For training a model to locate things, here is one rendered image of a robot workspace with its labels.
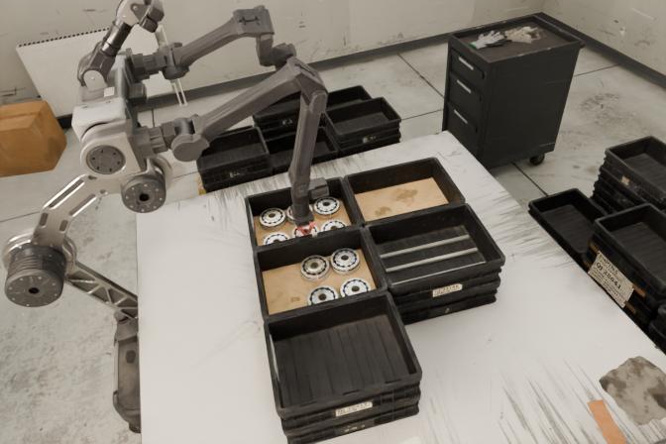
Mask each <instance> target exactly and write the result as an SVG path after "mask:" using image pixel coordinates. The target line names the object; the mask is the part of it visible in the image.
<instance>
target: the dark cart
mask: <svg viewBox="0 0 666 444"><path fill-rule="evenodd" d="M516 27H521V28H523V27H530V28H531V29H535V28H536V27H538V28H540V29H541V30H543V31H541V32H542V33H543V34H545V35H546V37H545V38H541V39H538V40H533V41H532V42H531V44H530V43H523V42H505V43H502V45H501V46H494V47H483V48H479V49H475V48H473V47H472V46H471V45H470V43H473V42H476V41H477V40H478V38H479V35H481V34H486V36H487V35H488V34H489V33H490V32H491V31H494V34H496V33H497V32H500V35H502V34H504V33H505V31H507V30H510V29H512V28H516ZM448 40H449V41H448V53H447V67H446V80H445V94H444V107H443V120H442V132H443V131H447V130H448V131H449V132H450V133H451V134H452V135H453V136H454V137H455V138H456V139H457V140H458V141H459V142H460V143H461V144H462V145H463V146H464V147H465V148H466V149H467V150H468V151H469V152H470V153H471V154H472V155H473V156H474V157H475V158H476V160H477V161H478V162H479V163H480V164H481V165H482V166H483V167H484V168H485V169H486V170H488V169H491V168H495V167H501V166H504V165H508V164H511V163H515V162H518V161H522V160H525V159H529V158H530V163H531V164H533V165H534V166H538V165H540V164H541V163H542V162H543V160H544V158H545V154H546V153H549V152H553V151H554V148H555V144H556V140H557V136H558V132H559V128H560V125H561V121H562V117H563V113H564V109H565V105H566V101H567V97H568V94H569V90H570V86H571V82H572V78H573V74H574V70H575V66H576V63H577V59H578V55H579V51H580V47H581V44H582V40H580V39H578V38H576V37H574V36H572V35H570V34H569V33H567V32H565V31H563V30H561V29H559V28H557V27H555V26H554V25H552V24H550V23H548V22H546V21H544V20H542V19H541V18H539V17H537V16H535V15H531V16H527V17H522V18H518V19H513V20H509V21H504V22H500V23H495V24H491V25H486V26H482V27H478V28H473V29H469V30H464V31H460V32H455V33H451V34H449V39H448Z"/></svg>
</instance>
